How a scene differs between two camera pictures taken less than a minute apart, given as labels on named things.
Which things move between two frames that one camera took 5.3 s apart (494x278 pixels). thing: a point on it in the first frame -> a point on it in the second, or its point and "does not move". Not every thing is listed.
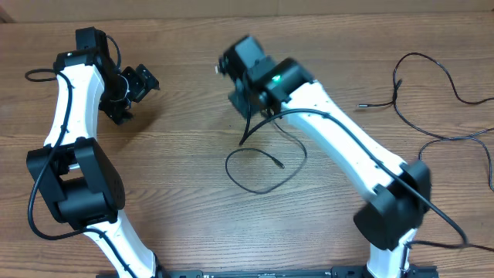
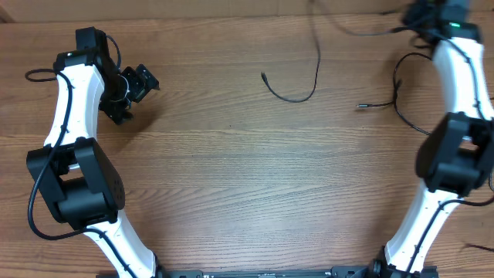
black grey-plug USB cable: [275, 159] -> [318, 50]
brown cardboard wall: [45, 11] does not move
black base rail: [338, 272] does not move
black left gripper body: [133, 86] does not move
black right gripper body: [245, 105] -> [421, 14]
